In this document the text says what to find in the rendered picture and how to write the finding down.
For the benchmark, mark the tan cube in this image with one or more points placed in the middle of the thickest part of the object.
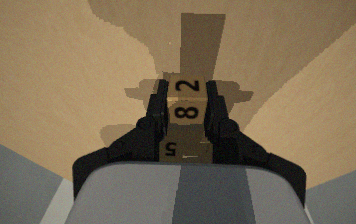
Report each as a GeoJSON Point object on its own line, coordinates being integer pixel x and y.
{"type": "Point", "coordinates": [186, 99]}
{"type": "Point", "coordinates": [170, 152]}

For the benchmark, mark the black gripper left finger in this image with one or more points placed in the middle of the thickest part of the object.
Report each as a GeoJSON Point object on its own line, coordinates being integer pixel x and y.
{"type": "Point", "coordinates": [143, 141]}

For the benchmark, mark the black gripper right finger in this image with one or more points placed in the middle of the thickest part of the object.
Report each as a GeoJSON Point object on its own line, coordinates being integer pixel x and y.
{"type": "Point", "coordinates": [231, 146]}

